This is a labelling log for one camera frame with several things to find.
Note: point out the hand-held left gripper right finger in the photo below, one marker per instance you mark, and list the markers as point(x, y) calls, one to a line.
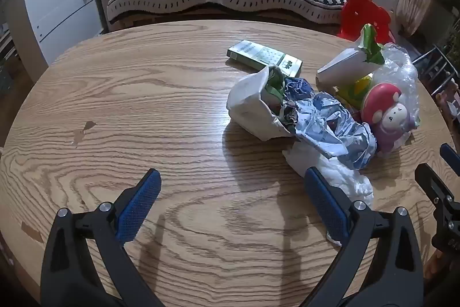
point(325, 202)

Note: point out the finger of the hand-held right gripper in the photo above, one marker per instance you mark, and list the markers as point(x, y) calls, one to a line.
point(431, 181)
point(451, 156)

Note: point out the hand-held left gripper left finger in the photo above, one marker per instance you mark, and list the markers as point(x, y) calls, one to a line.
point(138, 204)

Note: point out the white tissue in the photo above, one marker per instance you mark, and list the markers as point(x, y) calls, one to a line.
point(336, 174)

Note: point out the blue white foil wrapper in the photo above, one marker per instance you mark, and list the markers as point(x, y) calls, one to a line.
point(329, 125)

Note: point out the torn white paper bag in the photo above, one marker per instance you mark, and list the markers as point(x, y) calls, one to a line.
point(253, 105)

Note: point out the pink mushroom plush toy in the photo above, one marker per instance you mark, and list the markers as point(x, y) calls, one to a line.
point(384, 112)

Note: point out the metal rack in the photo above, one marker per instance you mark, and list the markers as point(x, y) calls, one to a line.
point(440, 68)

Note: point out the clear plastic bag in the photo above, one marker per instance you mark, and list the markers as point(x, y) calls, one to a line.
point(400, 76)

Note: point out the green white carton box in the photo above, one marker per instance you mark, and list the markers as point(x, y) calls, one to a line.
point(264, 57)

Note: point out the red plastic chair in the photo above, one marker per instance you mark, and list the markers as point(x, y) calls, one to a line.
point(366, 19)

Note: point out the white cabinet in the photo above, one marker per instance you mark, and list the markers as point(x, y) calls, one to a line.
point(59, 8)

